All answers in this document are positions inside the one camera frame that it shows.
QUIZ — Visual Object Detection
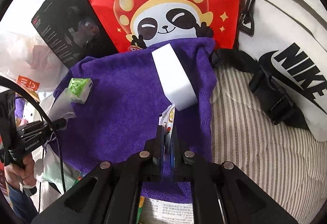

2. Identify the green tissue pack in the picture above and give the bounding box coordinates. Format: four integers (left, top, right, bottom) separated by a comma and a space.
67, 78, 93, 104

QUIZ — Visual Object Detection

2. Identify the black cable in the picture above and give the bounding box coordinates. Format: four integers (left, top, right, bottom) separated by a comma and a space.
0, 75, 67, 193

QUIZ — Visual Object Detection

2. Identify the white Nike bag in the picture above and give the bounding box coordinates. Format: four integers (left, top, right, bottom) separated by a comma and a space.
211, 0, 326, 142

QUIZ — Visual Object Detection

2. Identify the purple fleece towel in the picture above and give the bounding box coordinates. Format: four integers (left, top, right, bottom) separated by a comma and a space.
48, 37, 218, 204

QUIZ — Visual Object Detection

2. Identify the black headset box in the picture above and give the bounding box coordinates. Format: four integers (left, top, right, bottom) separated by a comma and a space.
31, 0, 118, 68

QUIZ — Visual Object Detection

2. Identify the orange slice snack packet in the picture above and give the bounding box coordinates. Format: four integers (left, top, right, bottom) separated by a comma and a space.
159, 103, 175, 156

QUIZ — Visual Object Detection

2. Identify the white Miniso plastic bag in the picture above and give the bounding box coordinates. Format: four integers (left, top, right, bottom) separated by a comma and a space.
1, 20, 68, 92

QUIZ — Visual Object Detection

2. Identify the person's left hand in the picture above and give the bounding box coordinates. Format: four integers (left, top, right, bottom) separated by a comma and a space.
4, 153, 37, 191

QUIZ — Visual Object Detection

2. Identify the white sponge block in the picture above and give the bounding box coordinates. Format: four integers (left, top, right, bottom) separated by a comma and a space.
151, 44, 198, 111

